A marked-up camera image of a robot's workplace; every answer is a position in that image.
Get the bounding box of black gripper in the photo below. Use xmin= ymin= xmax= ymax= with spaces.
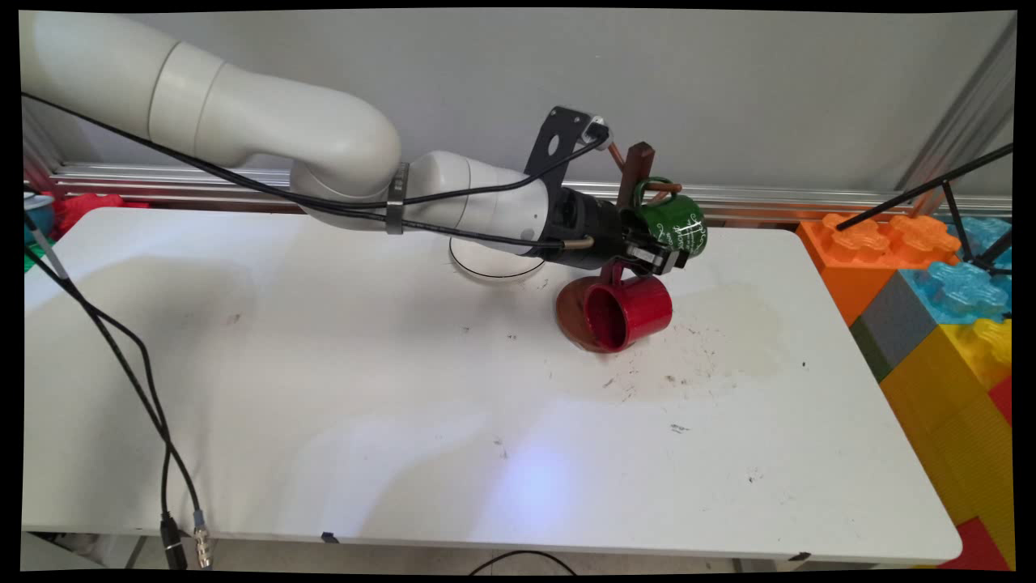
xmin=541 ymin=189 xmax=690 ymax=279

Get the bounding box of green enamel mug white print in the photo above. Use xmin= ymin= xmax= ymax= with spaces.
xmin=631 ymin=177 xmax=710 ymax=260

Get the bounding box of red ribbed mug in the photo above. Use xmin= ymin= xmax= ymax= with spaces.
xmin=581 ymin=261 xmax=674 ymax=354

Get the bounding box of brown wooden mug tree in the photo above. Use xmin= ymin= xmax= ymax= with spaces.
xmin=555 ymin=142 xmax=682 ymax=354

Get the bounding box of white plate black rim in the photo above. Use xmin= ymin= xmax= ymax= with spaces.
xmin=449 ymin=235 xmax=549 ymax=287

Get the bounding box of orange toy brick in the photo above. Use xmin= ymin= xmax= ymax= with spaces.
xmin=796 ymin=213 xmax=961 ymax=326

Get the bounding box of grey toy brick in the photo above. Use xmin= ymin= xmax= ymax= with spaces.
xmin=850 ymin=271 xmax=941 ymax=383

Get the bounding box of black tripod stand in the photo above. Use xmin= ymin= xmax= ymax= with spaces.
xmin=834 ymin=143 xmax=1015 ymax=278

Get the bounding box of blue toy brick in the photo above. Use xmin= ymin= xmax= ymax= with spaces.
xmin=898 ymin=217 xmax=1014 ymax=326

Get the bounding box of yellow toy brick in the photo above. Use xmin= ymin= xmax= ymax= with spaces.
xmin=878 ymin=317 xmax=1015 ymax=568

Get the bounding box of red toy brick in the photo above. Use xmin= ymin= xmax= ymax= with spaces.
xmin=937 ymin=517 xmax=1009 ymax=571

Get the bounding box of red toy object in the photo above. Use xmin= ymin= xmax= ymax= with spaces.
xmin=53 ymin=193 xmax=151 ymax=237

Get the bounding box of blue cup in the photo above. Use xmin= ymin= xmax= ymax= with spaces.
xmin=23 ymin=192 xmax=56 ymax=245

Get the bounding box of aluminium wall rail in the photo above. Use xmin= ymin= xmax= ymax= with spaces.
xmin=49 ymin=164 xmax=1013 ymax=221

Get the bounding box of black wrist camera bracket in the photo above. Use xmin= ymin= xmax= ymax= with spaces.
xmin=524 ymin=106 xmax=613 ymax=190

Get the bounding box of black camera cable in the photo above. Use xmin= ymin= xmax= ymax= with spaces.
xmin=275 ymin=130 xmax=609 ymax=213

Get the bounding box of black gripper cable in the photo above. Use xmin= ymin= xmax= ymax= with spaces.
xmin=20 ymin=91 xmax=597 ymax=249

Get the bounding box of black cable strap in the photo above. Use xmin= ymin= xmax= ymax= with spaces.
xmin=385 ymin=161 xmax=410 ymax=236

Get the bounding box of black floor cable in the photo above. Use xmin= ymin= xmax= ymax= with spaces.
xmin=468 ymin=551 xmax=578 ymax=577

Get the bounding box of aluminium frame post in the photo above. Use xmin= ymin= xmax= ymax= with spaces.
xmin=894 ymin=16 xmax=1017 ymax=197

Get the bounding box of black cable silver connector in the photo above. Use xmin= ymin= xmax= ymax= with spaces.
xmin=23 ymin=206 xmax=214 ymax=569

